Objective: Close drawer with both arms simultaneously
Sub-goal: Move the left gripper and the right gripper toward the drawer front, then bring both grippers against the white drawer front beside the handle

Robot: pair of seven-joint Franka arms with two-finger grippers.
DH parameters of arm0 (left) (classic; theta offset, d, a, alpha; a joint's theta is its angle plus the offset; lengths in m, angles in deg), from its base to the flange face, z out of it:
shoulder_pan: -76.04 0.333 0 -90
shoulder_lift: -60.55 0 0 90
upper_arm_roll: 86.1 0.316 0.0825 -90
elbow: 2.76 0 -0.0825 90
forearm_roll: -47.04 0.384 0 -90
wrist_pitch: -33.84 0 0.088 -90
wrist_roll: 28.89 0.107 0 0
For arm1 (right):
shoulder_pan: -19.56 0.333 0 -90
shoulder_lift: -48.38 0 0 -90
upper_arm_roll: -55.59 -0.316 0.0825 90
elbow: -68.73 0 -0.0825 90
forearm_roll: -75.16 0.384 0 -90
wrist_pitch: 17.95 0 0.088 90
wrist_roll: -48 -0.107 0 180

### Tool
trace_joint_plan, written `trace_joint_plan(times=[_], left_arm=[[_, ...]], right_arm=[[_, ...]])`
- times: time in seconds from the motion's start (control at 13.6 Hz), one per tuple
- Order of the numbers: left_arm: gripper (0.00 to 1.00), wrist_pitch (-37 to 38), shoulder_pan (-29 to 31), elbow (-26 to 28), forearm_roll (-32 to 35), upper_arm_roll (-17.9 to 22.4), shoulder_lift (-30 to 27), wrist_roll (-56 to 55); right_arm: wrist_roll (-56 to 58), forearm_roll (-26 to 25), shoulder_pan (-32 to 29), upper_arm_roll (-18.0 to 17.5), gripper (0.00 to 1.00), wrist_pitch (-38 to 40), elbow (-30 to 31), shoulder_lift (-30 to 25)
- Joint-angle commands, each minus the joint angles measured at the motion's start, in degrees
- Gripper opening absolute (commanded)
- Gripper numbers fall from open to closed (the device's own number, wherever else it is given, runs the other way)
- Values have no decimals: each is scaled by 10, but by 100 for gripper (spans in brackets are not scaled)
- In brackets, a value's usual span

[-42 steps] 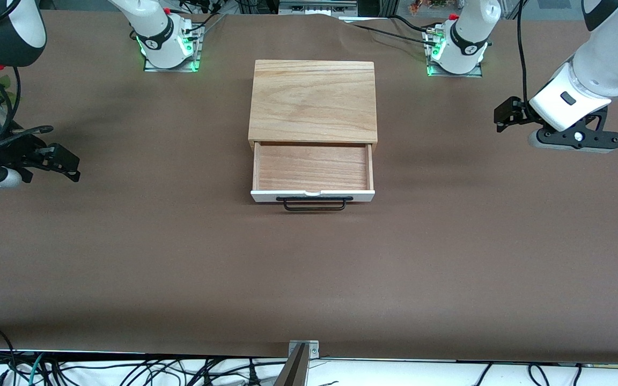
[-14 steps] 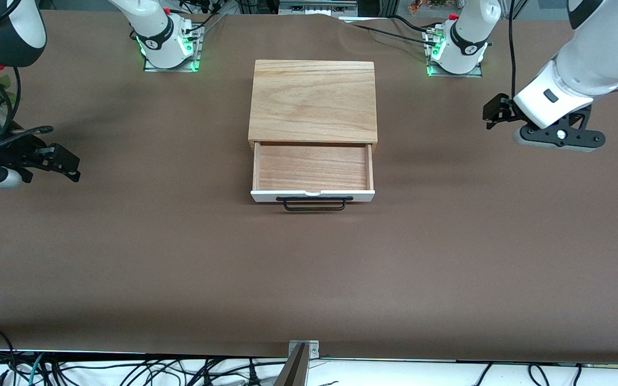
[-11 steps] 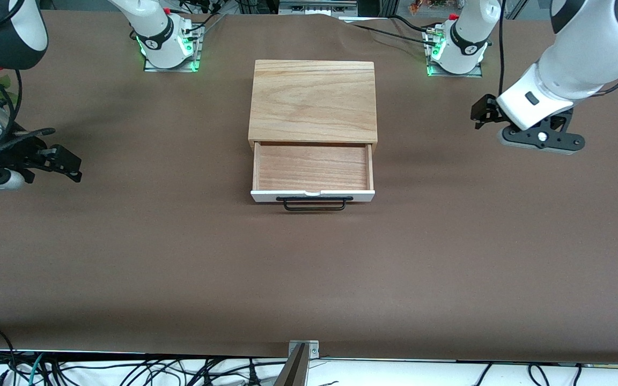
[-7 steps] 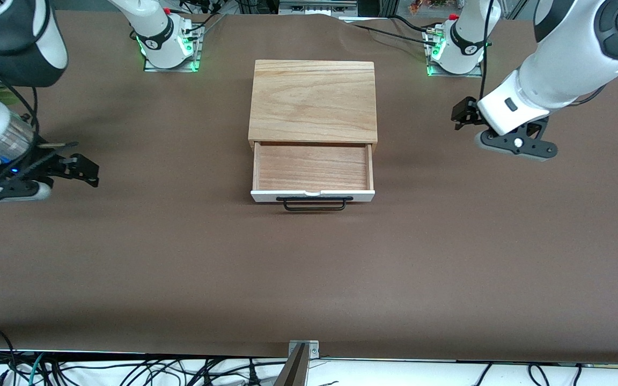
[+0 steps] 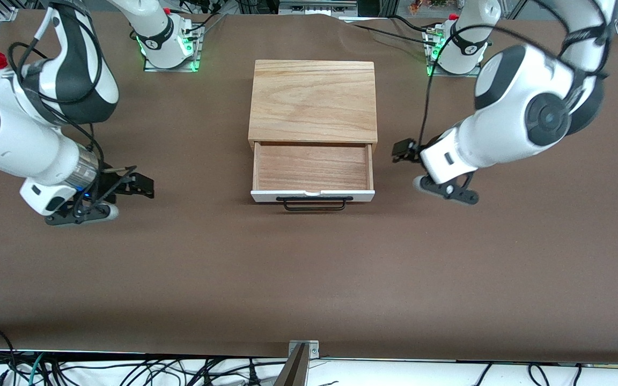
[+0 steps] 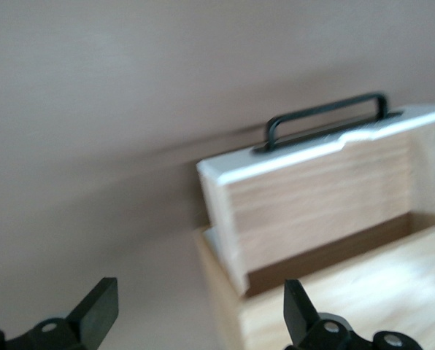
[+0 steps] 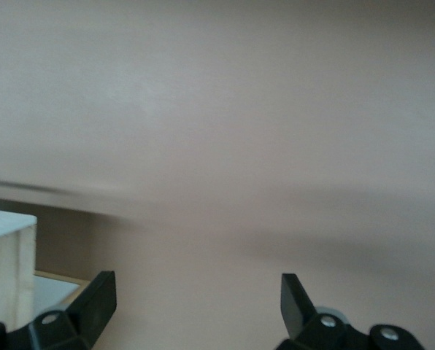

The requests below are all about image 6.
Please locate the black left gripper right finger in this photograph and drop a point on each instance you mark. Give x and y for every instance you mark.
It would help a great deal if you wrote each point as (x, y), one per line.
(298, 313)

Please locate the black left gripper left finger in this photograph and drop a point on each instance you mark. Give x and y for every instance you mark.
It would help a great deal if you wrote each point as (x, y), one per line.
(97, 310)

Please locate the wooden drawer with white front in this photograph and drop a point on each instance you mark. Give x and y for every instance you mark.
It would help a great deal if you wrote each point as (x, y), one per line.
(312, 200)

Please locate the brown table cover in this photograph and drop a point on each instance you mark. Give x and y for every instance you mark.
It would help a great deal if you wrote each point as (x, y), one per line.
(93, 109)

